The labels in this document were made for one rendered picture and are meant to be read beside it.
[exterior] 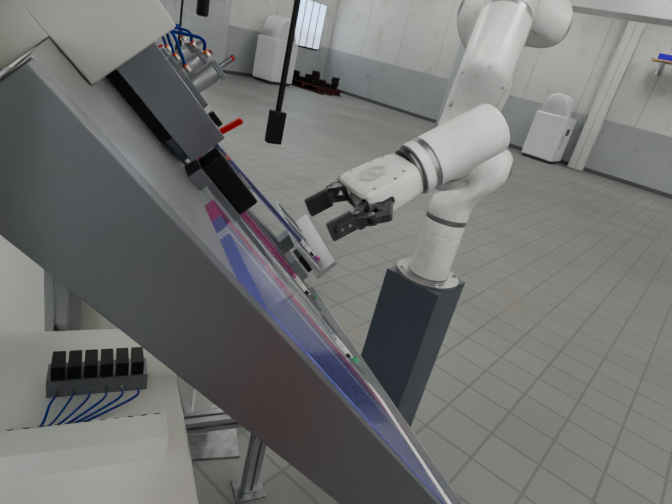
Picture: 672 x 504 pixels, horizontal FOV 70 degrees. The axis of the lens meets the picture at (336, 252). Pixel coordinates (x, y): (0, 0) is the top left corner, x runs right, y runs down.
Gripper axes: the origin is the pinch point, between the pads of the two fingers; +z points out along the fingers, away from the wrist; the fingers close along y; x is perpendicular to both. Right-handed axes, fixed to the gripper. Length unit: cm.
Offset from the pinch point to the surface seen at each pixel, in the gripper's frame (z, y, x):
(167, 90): 11.6, 6.0, -26.3
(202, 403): 48, -57, 74
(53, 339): 54, -29, 13
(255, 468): 41, -33, 84
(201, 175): 12.8, 7.6, -16.9
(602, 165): -720, -625, 580
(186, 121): 11.4, 6.1, -22.6
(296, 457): 16.3, 38.0, -5.1
